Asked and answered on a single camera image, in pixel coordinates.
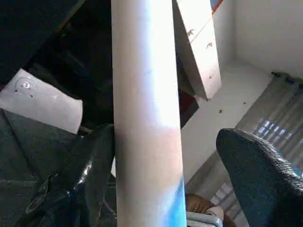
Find black quilted mat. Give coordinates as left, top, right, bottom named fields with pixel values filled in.
left=0, top=108, right=117, bottom=227

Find pale panel with holes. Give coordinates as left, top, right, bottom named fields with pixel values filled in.
left=0, top=68, right=84, bottom=135

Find pale striped curtain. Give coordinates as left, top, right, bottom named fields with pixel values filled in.
left=187, top=77, right=303, bottom=227

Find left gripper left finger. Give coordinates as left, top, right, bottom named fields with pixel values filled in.
left=14, top=123, right=118, bottom=227

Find pale wall cabinet with handles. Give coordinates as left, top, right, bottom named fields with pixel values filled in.
left=172, top=0, right=223, bottom=102

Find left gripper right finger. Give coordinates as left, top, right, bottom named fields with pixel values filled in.
left=215, top=127, right=303, bottom=227

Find white plastic table leg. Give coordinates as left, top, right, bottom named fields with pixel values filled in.
left=110, top=0, right=187, bottom=227

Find brown leather seat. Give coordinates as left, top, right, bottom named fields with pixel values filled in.
left=186, top=193, right=240, bottom=227

